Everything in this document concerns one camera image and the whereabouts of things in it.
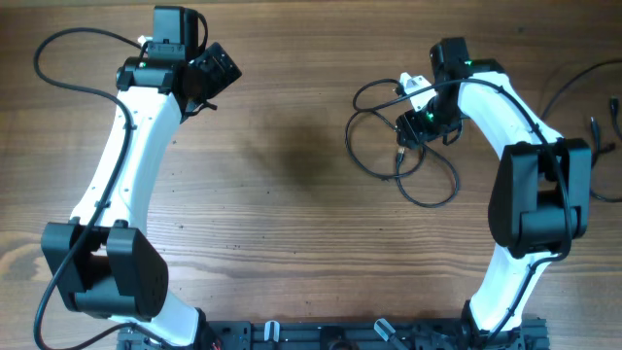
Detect thin black usb cable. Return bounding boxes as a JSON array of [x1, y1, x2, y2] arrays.
[[343, 78, 462, 209]]

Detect black cable with barrel plug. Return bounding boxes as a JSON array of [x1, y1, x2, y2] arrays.
[[539, 58, 622, 204]]

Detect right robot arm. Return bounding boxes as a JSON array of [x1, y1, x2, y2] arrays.
[[397, 37, 591, 341]]

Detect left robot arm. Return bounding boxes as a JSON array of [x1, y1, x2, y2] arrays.
[[41, 6, 241, 349]]

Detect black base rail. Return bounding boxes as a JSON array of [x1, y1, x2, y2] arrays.
[[117, 319, 551, 350]]

